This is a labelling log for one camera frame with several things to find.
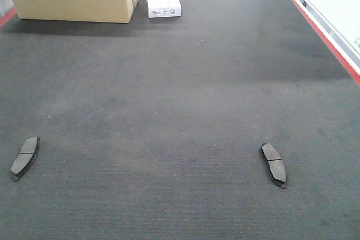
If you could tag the white red conveyor side rail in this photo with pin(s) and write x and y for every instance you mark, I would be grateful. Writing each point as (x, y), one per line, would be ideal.
(336, 22)

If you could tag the grey brake pad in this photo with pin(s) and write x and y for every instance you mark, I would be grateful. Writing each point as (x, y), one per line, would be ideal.
(25, 157)
(275, 164)

